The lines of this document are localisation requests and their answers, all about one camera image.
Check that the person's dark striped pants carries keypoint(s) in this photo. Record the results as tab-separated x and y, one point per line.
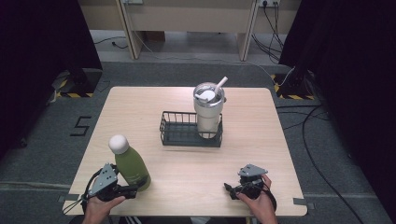
155	220

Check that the white wall socket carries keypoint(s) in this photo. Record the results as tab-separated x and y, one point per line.
269	2

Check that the person's right hand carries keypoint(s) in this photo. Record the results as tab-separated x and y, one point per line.
263	205

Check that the stand base with striped tape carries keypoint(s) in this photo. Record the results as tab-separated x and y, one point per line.
292	88
90	81

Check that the white tumbler with straw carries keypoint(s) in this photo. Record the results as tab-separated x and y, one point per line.
208	118

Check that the black curtain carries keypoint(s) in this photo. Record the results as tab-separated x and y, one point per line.
37	62
351	77

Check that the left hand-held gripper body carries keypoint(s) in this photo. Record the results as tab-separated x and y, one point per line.
104	182

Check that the person's left hand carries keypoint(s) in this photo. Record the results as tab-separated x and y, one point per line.
98	210

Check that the grey tape strip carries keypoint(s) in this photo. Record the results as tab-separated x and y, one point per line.
71	198
300	201

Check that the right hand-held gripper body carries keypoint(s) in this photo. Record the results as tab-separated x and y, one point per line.
251	185

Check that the beige desk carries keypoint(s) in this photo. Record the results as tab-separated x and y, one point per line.
186	15

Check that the green bottle with white cap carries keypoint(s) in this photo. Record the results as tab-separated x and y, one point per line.
132	169

